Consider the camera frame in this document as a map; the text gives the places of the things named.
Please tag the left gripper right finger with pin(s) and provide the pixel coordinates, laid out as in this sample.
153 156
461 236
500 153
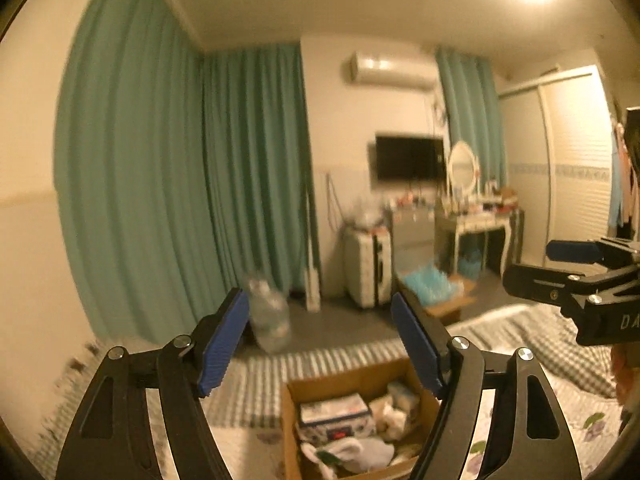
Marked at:
458 373

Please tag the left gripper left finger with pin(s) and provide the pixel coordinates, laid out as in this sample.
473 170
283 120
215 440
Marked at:
110 436

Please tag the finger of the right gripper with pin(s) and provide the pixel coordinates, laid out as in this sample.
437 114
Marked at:
577 251
547 286

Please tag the white green sock pair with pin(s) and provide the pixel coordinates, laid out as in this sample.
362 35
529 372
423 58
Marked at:
357 456

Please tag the person's right hand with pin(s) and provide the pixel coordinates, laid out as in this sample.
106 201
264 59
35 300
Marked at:
626 380

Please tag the blue basket under table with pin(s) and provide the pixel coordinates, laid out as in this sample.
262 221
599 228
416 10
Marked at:
471 264

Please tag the white dressing table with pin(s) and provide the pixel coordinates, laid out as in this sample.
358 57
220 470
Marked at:
460 226

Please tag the white louvered wardrobe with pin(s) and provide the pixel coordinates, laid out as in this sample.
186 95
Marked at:
558 138

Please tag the white oval vanity mirror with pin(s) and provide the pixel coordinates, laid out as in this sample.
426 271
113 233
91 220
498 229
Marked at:
463 170

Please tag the grey mini fridge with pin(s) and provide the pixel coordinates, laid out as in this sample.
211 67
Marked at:
412 230

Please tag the brown cardboard box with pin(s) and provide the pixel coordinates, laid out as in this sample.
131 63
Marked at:
370 382

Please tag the white suitcase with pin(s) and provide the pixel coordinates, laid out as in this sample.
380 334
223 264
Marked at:
368 267

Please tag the clear plastic bag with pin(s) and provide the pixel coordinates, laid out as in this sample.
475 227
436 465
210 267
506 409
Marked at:
367 213

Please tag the small green curtain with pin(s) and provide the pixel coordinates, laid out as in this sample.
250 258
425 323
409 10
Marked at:
473 110

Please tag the clear water jug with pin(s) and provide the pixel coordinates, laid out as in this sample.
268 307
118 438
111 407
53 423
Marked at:
269 314

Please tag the white stick vacuum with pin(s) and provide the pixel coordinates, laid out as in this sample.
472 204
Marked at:
312 278

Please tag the white air conditioner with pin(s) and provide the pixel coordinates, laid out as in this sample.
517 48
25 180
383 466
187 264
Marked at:
392 71

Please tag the large green curtain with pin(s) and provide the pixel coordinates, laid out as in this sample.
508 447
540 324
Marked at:
177 172

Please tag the black wall television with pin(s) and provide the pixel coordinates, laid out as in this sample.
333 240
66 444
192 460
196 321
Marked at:
409 158

